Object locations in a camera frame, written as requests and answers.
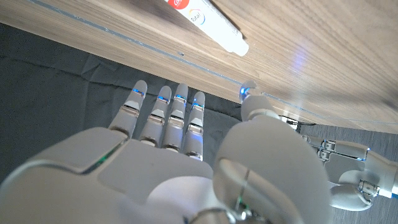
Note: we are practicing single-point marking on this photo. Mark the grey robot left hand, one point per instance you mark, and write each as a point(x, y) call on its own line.
point(379, 174)

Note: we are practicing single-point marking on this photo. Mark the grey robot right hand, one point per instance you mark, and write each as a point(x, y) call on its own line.
point(155, 174)

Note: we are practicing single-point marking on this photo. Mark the white toothpaste tube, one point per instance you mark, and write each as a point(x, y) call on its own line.
point(211, 21)

